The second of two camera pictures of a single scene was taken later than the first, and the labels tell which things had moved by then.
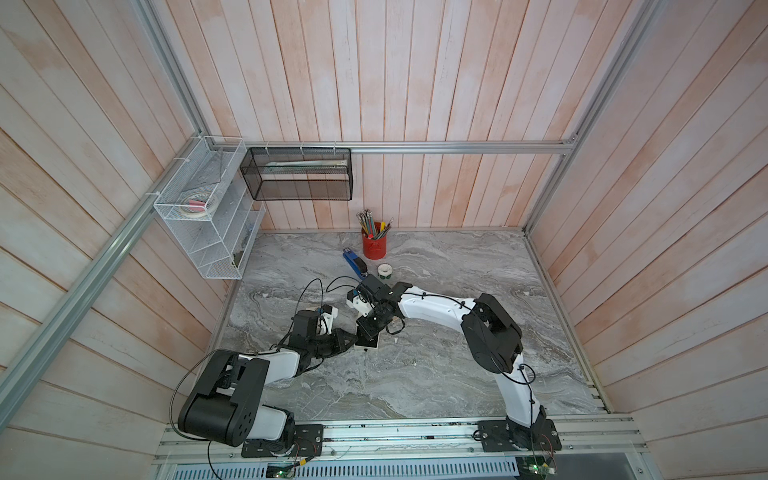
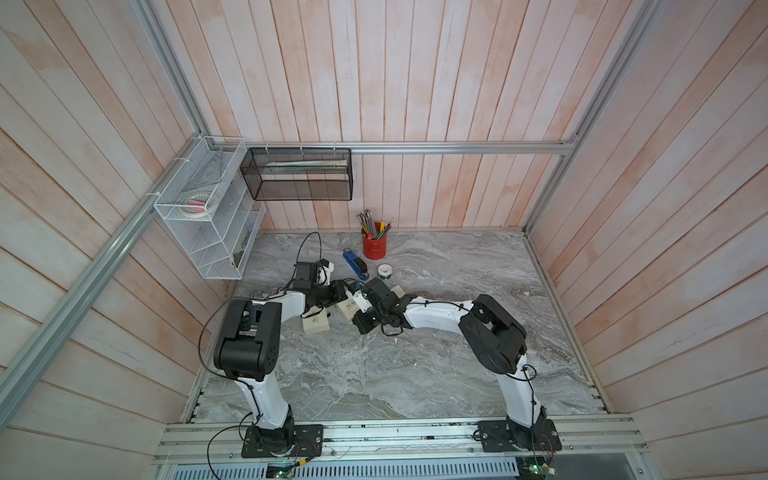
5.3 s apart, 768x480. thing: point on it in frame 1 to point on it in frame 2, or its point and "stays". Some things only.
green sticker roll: [384, 271] stays
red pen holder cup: [374, 248] stays
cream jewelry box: [368, 339] to [349, 307]
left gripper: [338, 335] to [338, 292]
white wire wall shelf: [208, 203] stays
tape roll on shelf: [198, 205] stays
